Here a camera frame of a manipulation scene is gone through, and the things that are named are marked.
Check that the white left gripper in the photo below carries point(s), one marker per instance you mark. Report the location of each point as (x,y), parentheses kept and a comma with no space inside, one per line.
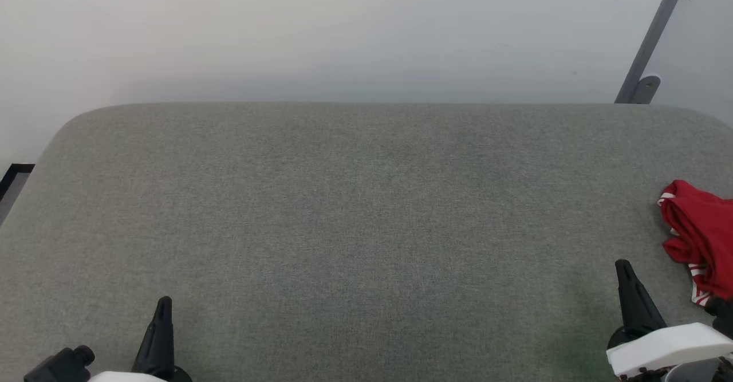
(126,377)

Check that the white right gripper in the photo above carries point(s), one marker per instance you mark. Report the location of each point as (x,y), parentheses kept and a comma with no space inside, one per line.
(670,347)

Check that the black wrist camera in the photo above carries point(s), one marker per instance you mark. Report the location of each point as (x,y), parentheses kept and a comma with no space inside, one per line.
(722,316)
(60,366)

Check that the black skirting strip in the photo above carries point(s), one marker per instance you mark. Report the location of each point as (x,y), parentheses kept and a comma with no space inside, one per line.
(14,173)

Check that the grey fabric sofa seat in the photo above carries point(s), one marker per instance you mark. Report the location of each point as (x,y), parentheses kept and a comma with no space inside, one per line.
(366,227)

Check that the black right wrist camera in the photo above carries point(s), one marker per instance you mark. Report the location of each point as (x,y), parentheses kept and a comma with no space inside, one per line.
(722,316)

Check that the grey metal pole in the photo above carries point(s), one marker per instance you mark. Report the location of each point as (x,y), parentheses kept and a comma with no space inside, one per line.
(655,32)

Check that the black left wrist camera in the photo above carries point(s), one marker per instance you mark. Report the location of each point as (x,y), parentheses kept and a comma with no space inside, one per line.
(60,366)

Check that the red and white jersey shirt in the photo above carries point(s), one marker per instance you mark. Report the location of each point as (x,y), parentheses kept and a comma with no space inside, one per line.
(704,227)

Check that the grey metal foot bracket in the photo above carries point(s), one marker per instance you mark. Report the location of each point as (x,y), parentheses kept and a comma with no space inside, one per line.
(646,90)

